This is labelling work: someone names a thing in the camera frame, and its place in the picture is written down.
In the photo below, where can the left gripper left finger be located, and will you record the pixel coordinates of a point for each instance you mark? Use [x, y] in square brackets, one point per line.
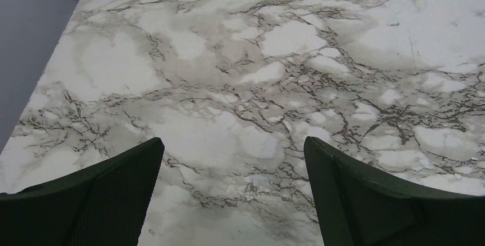
[103, 204]

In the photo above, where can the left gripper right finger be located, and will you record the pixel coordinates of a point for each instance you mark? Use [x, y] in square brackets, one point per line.
[358, 204]

